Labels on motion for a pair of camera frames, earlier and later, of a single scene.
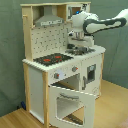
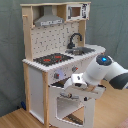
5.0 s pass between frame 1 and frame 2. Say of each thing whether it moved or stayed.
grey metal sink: stayed
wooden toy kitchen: stayed
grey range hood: stayed
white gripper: moved
